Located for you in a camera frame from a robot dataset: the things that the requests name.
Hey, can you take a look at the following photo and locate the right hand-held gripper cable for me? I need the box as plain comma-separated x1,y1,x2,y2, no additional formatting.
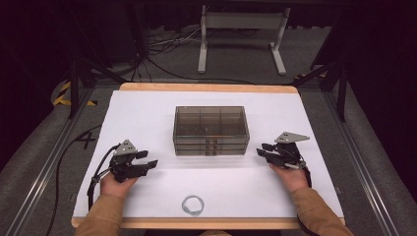
296,159,313,189

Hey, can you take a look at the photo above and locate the smoky clear drawer cabinet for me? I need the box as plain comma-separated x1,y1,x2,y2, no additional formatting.
172,105,251,156

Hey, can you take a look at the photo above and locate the left hand-held gripper cable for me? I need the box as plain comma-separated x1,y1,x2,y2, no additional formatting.
87,143,121,211

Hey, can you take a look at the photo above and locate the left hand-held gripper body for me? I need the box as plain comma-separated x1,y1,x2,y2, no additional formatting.
109,139,149,184

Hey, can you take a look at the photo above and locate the person's right hand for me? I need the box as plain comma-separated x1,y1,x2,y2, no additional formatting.
268,163,310,194

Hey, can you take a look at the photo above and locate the person's left hand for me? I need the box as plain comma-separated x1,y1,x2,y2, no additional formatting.
99,171,139,200

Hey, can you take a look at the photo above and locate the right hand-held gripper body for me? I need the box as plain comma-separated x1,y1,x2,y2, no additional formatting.
269,131,311,170

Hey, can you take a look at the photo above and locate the white table mat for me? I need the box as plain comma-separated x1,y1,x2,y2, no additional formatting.
72,89,344,219

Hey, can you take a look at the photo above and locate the grey metal stand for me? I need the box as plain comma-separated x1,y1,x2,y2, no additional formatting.
197,4,291,76

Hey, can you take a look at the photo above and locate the black metal frame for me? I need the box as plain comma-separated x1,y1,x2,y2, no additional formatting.
67,55,128,120
291,58,349,123

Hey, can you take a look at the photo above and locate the hand-held gripper cable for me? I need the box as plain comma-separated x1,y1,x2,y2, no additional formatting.
296,159,313,189
87,143,121,211

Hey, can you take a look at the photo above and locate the aluminium floor rail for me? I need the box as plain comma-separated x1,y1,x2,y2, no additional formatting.
323,91,400,236
4,88,96,236

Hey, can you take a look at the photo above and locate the yellow black hazard tape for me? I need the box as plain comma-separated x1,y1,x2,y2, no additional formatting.
52,81,98,107

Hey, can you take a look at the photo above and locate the long black floor cable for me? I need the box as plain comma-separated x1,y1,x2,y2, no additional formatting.
147,56,256,87

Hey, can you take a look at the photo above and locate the bundle of floor cables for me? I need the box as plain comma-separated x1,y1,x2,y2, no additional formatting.
144,28,203,56

